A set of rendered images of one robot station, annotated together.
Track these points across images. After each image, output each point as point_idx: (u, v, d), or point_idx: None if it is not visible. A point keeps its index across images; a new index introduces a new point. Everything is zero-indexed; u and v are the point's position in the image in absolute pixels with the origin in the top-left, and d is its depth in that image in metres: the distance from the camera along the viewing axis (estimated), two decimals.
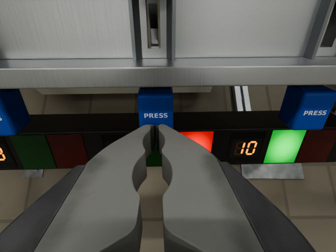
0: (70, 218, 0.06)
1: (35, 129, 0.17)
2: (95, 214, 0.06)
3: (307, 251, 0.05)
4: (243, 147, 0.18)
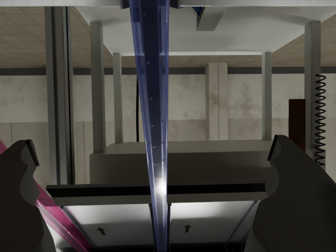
0: None
1: None
2: None
3: None
4: None
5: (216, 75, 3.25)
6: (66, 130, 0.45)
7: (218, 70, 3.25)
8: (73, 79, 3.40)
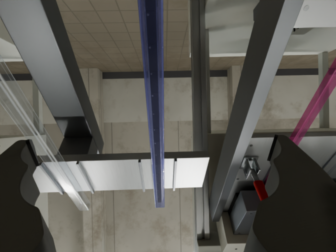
0: None
1: None
2: None
3: None
4: None
5: (239, 77, 3.39)
6: (207, 110, 0.60)
7: (241, 72, 3.39)
8: (102, 83, 3.60)
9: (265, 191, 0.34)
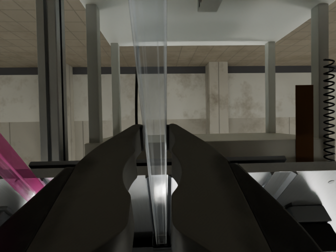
0: (60, 220, 0.06)
1: None
2: (86, 215, 0.06)
3: None
4: None
5: (216, 74, 3.23)
6: (58, 113, 0.42)
7: (218, 68, 3.23)
8: (72, 79, 3.37)
9: None
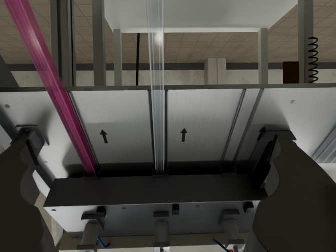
0: None
1: None
2: None
3: None
4: None
5: (215, 70, 3.28)
6: (69, 79, 0.47)
7: (217, 65, 3.28)
8: None
9: None
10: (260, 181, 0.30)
